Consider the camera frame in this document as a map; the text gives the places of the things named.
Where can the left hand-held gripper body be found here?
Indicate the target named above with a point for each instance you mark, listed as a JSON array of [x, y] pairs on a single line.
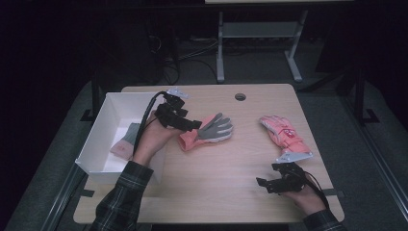
[[170, 112]]

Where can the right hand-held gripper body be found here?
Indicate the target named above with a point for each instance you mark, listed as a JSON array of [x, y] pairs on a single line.
[[290, 179]]

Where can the orange glove with grey palm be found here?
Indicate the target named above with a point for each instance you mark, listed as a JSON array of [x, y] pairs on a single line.
[[211, 130]]

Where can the grey pink sock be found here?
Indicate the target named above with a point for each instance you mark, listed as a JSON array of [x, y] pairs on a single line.
[[123, 146]]

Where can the white box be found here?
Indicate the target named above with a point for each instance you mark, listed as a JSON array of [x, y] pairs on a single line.
[[109, 138]]

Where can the person's right hand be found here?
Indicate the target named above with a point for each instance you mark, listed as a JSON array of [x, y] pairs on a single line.
[[306, 200]]

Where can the person's left hand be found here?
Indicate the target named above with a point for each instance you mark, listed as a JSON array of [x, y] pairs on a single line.
[[152, 141]]

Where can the pink printed ski glove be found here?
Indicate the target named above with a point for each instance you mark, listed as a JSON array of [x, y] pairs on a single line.
[[285, 133]]

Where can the black stand foot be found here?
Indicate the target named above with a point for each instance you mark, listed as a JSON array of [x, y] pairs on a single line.
[[364, 106]]

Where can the grey metal floor rail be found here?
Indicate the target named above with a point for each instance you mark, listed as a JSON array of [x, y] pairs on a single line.
[[378, 163], [62, 199]]

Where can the grey metal desk frame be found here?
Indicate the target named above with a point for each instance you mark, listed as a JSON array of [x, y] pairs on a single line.
[[256, 30]]

